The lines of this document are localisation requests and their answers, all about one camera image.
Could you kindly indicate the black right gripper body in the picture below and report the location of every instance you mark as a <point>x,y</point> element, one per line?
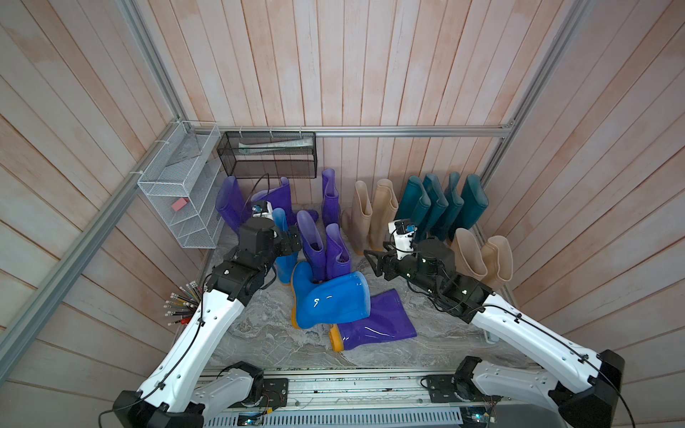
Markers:
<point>410,270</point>

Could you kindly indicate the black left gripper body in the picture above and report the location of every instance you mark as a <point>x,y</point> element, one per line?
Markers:
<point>282,245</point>

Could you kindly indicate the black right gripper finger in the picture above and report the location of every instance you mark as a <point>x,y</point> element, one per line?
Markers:
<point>374,272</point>
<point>373,257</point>

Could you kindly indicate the small blue boot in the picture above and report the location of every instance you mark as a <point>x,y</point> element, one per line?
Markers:
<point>284,265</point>

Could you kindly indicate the large blue boot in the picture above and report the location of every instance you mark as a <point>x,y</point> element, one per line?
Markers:
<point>340,300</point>

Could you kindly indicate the large purple boot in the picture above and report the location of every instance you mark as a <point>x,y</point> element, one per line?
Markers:
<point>387,322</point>

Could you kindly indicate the lilac purple boot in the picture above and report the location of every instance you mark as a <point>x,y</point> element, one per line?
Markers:
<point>338,258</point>
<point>313,245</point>

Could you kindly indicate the large beige boot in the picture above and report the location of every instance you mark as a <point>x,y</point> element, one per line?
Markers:
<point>498,260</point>

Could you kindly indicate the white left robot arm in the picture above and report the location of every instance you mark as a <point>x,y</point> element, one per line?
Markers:
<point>171,396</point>

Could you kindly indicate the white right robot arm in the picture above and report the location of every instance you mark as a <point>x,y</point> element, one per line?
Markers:
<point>581,385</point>

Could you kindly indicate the pink eraser block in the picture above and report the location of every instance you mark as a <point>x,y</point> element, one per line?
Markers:
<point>179,204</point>

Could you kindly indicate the pencil bundle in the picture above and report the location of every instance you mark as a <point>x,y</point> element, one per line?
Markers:
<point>180,307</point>

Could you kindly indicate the vented grille strip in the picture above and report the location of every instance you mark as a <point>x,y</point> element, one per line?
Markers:
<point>389,417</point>

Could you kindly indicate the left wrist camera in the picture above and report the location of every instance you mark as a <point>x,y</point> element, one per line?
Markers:
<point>262,209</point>

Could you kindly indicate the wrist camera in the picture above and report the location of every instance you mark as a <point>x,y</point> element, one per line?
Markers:
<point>402,232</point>
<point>262,209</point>

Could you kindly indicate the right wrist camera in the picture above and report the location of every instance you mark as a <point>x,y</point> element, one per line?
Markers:
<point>402,232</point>

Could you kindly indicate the black mesh wall basket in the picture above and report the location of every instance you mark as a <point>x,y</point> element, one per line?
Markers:
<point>256,154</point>

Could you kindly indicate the white wire wall shelf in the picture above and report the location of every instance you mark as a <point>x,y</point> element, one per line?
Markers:
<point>183,166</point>

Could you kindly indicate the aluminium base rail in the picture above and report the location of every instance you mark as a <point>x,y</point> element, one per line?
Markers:
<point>376,387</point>

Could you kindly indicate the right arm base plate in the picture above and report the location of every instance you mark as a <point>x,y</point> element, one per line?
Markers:
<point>450,388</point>

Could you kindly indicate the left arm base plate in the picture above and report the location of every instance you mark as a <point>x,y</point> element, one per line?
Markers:
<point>266,393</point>

